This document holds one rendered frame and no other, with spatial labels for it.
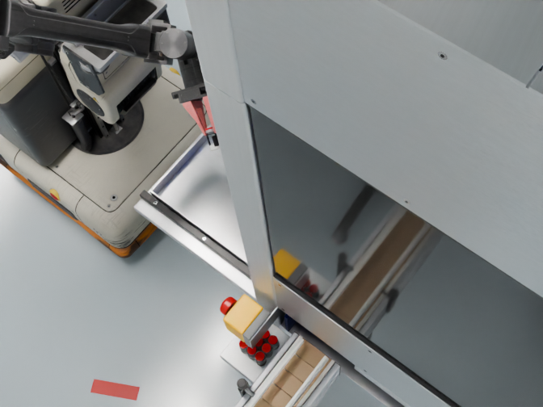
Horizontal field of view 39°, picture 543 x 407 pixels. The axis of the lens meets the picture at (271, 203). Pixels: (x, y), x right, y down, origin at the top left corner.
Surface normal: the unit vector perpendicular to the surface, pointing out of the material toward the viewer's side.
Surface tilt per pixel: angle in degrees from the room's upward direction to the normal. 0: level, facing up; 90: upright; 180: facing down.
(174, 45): 32
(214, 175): 0
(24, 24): 64
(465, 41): 0
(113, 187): 0
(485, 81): 90
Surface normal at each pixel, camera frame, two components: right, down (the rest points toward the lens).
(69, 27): 0.76, 0.18
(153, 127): -0.06, -0.42
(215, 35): -0.62, 0.72
